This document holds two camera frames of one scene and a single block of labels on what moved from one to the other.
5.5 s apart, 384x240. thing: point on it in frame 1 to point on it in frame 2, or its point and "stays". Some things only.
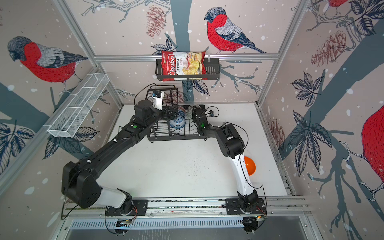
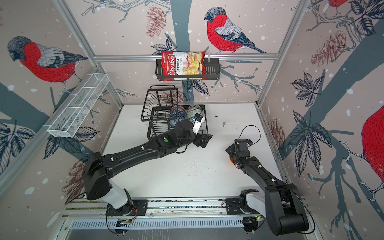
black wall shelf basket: x=212 y=70 stays
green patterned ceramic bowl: x=189 y=112 stays
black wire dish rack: x=176 y=122 stays
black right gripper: x=195 y=112 to x=230 y=150
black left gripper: x=150 y=103 to x=205 y=139
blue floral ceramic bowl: x=177 y=123 stays
